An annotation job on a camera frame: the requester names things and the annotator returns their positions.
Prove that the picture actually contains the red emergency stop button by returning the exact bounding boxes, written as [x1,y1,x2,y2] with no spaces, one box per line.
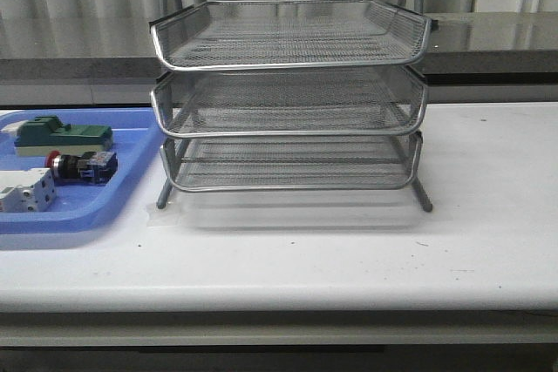
[44,151,119,185]

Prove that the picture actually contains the silver mesh top tray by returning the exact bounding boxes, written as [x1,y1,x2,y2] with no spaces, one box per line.
[150,0,432,72]

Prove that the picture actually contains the blue plastic tray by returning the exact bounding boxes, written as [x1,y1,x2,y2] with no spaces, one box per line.
[1,107,162,234]

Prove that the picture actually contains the grey background counter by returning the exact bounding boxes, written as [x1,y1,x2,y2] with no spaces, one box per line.
[1,12,557,109]

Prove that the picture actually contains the grey metal rack frame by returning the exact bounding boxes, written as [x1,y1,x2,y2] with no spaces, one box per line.
[150,0,432,211]

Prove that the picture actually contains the green electrical switch block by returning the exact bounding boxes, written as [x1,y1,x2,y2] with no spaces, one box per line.
[1,115,114,157]

